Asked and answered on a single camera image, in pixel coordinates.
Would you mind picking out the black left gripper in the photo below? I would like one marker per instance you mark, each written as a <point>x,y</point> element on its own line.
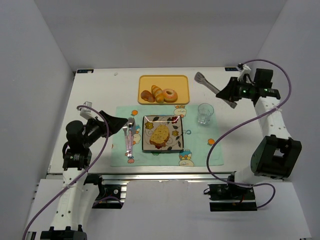
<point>102,124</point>

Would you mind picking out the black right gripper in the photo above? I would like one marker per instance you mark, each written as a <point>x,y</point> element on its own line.
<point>233,89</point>

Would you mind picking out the metal serving tongs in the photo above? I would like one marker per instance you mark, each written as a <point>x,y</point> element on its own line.
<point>200,78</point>

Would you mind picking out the toasted bread slice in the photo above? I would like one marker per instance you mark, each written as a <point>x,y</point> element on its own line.
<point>160,136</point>

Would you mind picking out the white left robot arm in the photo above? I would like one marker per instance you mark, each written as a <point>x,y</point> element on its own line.
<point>80,189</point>

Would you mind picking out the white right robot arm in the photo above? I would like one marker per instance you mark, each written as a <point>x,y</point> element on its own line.
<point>277,154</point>

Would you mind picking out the brown small bread bun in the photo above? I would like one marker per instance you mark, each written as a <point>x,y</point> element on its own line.
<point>147,96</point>

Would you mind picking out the striped croissant bread roll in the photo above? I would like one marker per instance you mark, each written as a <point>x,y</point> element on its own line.
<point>157,94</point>

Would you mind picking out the clear drinking glass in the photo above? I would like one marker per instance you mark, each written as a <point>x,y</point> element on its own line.
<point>205,112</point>

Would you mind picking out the yellow plastic tray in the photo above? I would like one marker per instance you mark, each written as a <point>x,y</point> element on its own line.
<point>178,83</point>

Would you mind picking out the green cartoon placemat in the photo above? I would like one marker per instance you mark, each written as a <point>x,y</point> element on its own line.
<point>198,138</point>

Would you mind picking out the floral square ceramic plate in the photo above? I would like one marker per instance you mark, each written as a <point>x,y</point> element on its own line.
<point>175,142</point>

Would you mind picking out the pink handled spoon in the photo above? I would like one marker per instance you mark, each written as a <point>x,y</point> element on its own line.
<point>129,156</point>

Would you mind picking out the pink handled knife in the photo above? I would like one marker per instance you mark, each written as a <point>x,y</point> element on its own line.
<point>132,130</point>

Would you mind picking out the pink handled fork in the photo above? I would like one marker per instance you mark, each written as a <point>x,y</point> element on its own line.
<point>125,129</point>

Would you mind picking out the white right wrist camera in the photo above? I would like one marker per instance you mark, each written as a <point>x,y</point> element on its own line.
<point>243,70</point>

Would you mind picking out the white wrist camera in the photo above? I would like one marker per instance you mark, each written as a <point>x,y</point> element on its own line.
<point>86,110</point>
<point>243,70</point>

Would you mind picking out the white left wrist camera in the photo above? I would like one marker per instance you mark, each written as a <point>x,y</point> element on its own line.
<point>86,110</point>

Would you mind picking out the sugared ring donut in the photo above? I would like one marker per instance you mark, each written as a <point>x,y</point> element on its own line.
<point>169,95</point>

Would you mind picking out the aluminium table edge rail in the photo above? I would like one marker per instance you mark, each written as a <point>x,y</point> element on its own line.
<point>159,177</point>

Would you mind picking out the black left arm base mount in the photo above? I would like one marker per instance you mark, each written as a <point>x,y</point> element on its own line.
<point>110,194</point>

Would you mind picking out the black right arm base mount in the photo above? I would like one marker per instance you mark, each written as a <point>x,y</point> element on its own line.
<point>231,194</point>

